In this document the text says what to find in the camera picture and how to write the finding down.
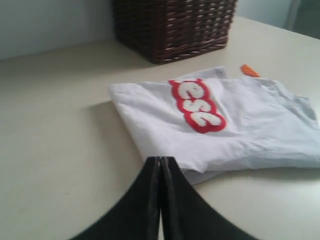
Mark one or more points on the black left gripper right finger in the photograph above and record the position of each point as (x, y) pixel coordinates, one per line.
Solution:
(186, 215)

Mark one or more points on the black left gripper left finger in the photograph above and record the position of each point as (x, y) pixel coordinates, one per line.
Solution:
(136, 216)

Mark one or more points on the white t-shirt red lettering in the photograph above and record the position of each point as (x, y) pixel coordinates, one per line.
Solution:
(213, 124)

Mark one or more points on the dark red wicker basket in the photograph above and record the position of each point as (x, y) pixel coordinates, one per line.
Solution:
(166, 31)

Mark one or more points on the orange garment neck tag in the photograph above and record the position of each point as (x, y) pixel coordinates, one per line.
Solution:
(248, 71)

